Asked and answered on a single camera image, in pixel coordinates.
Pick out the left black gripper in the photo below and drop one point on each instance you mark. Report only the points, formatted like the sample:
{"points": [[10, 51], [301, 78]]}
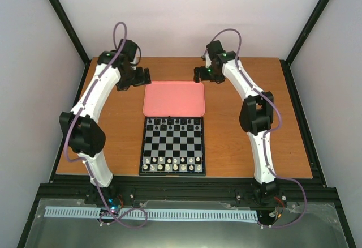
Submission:
{"points": [[121, 85]]}

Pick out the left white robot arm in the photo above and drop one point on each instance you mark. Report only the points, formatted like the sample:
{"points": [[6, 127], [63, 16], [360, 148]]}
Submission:
{"points": [[84, 139]]}

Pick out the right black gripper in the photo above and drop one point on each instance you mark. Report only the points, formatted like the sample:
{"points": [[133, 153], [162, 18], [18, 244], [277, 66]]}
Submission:
{"points": [[219, 79]]}

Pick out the black and grey chessboard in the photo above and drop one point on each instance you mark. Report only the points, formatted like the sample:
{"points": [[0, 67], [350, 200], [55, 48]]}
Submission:
{"points": [[173, 144]]}

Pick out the black aluminium frame base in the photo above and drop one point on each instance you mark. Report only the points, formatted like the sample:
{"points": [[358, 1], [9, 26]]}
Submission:
{"points": [[228, 152]]}

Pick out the pink tray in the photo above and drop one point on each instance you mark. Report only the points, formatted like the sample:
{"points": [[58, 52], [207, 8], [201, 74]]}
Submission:
{"points": [[174, 98]]}

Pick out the left black frame post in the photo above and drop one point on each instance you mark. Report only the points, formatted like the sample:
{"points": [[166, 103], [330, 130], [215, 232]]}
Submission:
{"points": [[65, 21]]}

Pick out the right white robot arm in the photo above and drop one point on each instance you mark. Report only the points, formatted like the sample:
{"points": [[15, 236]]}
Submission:
{"points": [[255, 118]]}

